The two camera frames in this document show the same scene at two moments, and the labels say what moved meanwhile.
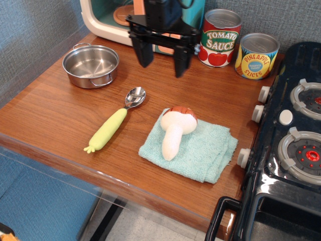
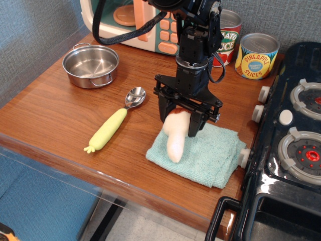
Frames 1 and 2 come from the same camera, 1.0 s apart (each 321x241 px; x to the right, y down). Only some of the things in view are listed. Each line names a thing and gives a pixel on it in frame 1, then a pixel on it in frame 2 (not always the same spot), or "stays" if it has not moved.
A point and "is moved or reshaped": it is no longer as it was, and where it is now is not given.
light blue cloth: [204, 153] is moved or reshaped
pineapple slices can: [257, 55] stays
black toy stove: [281, 197] stays
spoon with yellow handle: [134, 96] stays
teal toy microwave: [107, 18] stays
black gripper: [162, 22] to [189, 88]
